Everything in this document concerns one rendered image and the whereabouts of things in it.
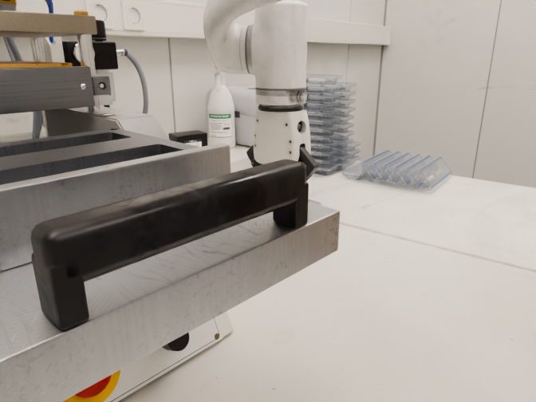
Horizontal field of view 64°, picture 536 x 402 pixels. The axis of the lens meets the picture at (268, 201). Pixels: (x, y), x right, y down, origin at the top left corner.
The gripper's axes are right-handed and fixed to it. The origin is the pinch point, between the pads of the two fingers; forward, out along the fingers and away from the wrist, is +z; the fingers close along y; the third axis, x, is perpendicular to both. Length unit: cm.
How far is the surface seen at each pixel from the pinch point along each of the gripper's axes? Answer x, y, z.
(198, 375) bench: 33.2, -19.2, 8.0
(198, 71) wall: -35, 69, -18
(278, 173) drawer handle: 38, -35, -18
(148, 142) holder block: 34.8, -16.3, -16.5
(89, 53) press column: 30.7, 2.4, -24.0
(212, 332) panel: 29.0, -16.4, 6.3
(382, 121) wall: -186, 86, 16
